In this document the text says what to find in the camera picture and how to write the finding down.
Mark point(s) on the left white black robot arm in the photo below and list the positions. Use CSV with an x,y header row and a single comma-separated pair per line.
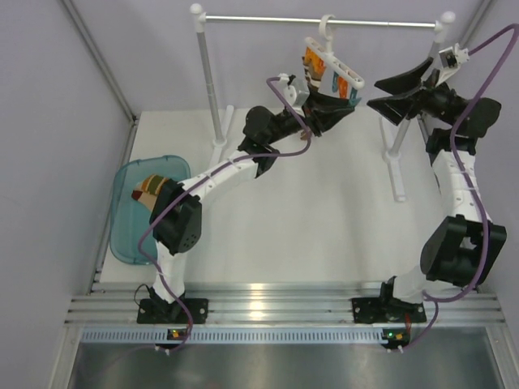
x,y
177,207

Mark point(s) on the teal clothes peg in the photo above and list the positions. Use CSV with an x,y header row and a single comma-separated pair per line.
x,y
354,98
336,82

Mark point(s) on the teal plastic basin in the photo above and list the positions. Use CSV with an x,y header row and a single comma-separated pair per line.
x,y
128,218

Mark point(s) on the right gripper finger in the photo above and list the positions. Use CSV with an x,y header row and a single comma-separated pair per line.
x,y
406,81
397,108

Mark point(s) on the white clip hanger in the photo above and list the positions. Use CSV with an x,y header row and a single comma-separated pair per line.
x,y
326,53

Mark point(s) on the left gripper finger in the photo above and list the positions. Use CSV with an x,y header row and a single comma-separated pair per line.
x,y
329,102
330,116

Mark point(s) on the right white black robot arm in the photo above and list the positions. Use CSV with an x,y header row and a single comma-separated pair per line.
x,y
463,248

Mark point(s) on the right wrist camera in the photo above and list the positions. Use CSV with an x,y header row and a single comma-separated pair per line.
x,y
451,60

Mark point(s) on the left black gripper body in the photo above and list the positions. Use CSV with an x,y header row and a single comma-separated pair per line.
x,y
306,112

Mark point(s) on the perforated cable duct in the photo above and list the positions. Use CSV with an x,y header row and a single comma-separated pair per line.
x,y
245,335

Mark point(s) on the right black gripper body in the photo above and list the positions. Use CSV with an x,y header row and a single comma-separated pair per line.
x,y
439,103

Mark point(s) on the aluminium mounting rail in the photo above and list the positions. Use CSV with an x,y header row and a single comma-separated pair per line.
x,y
269,304

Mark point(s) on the orange clothes peg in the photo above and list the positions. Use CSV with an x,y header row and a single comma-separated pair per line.
x,y
343,88
319,68
311,59

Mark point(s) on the brown white striped sock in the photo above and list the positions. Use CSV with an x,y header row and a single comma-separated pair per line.
x,y
312,82

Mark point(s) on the tan striped sock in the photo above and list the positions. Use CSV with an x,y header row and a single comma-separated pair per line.
x,y
153,192

